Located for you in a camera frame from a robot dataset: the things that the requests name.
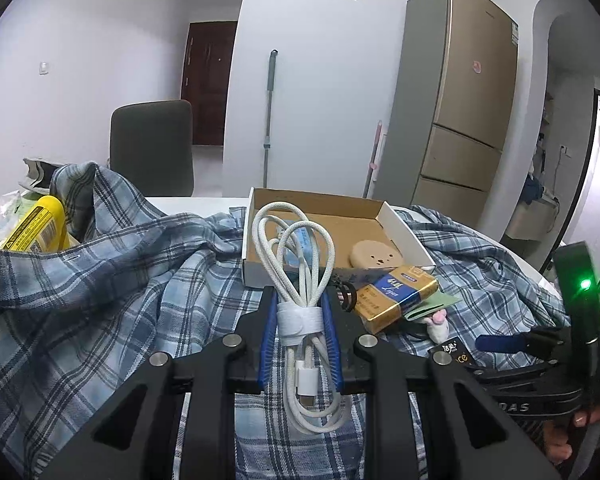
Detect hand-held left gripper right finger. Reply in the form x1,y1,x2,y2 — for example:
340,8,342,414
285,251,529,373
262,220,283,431
322,287,563,480

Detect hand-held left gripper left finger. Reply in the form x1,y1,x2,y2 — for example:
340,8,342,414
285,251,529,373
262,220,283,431
40,285,281,480

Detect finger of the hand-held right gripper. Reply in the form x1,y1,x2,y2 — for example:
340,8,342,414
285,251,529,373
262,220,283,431
475,325,576,361

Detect white charging cable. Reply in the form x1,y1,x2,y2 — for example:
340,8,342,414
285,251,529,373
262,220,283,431
252,201,353,436

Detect white plush toy pink pompoms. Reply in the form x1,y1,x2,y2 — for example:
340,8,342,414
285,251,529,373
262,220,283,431
424,310,451,343

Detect shallow cardboard box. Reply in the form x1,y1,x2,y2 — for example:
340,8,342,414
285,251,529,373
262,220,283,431
241,187,437,291

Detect person's right hand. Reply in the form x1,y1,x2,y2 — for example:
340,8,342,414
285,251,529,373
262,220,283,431
542,400,600,466

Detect black tissue pack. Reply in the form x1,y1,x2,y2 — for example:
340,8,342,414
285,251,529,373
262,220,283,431
427,340,478,371

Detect light green card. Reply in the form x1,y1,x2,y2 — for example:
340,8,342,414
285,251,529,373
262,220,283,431
402,292,462,322

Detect gold tissue packet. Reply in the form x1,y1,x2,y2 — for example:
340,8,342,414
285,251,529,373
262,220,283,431
352,265,439,335

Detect round beige powder puff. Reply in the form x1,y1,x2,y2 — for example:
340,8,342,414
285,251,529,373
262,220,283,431
349,240,406,271

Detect blue hanging cloth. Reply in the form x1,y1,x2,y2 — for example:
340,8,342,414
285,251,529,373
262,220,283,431
522,175,546,207

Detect blue plaid shirt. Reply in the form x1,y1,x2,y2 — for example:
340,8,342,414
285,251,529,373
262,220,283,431
0,161,583,480

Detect grey upholstered chair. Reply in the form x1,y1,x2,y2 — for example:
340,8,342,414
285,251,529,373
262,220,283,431
109,100,195,197

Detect gold refrigerator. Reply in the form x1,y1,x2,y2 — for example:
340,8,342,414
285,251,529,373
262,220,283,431
375,0,520,233

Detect yellow printed package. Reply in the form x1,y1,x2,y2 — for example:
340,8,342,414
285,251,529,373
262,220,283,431
0,195,73,253

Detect dark brown door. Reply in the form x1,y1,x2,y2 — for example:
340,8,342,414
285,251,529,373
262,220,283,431
181,21,238,147

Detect grey white printed bag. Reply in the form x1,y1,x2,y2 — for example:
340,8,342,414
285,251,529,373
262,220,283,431
22,157,62,194

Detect clear plastic bag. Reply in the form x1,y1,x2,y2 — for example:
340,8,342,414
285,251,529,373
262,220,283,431
0,190,46,248

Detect small black hair tie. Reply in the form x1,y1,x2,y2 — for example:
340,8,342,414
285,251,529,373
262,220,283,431
337,282,358,313

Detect pink handled mop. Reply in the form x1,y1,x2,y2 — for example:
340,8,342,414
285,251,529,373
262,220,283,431
362,121,383,200

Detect grey handled mop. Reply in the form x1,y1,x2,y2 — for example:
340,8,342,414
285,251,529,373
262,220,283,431
261,49,280,188

